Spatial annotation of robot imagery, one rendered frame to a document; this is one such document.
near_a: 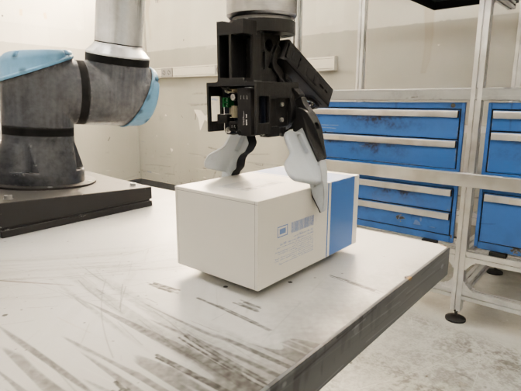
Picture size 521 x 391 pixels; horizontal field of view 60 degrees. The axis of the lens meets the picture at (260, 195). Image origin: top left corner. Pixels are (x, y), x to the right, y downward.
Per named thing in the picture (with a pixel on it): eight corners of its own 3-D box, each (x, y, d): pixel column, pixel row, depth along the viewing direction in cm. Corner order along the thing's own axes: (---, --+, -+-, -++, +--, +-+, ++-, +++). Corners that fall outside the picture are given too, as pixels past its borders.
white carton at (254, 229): (282, 226, 66) (283, 165, 64) (356, 242, 59) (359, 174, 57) (177, 263, 51) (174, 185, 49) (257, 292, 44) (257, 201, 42)
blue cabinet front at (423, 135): (306, 214, 228) (308, 102, 216) (453, 242, 183) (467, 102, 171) (303, 215, 226) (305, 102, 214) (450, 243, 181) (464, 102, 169)
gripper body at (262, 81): (205, 138, 49) (202, 20, 46) (256, 133, 55) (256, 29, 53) (259, 142, 44) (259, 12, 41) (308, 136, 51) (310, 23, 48)
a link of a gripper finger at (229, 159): (184, 184, 55) (212, 123, 50) (218, 177, 60) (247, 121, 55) (198, 201, 54) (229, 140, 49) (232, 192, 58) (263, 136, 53)
